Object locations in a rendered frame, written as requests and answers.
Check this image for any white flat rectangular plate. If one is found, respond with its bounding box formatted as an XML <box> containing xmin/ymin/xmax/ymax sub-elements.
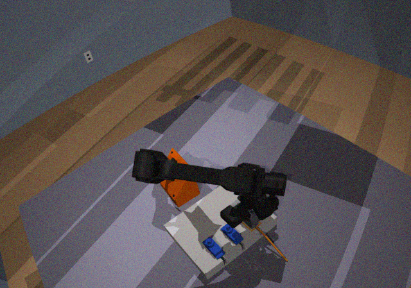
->
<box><xmin>164</xmin><ymin>186</ymin><xmax>277</xmax><ymax>279</ymax></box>

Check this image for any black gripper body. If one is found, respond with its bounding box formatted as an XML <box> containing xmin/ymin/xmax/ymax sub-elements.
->
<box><xmin>220</xmin><ymin>196</ymin><xmax>258</xmax><ymax>228</ymax></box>

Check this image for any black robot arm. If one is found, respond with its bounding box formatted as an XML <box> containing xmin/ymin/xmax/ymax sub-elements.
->
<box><xmin>132</xmin><ymin>149</ymin><xmax>287</xmax><ymax>220</ymax></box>

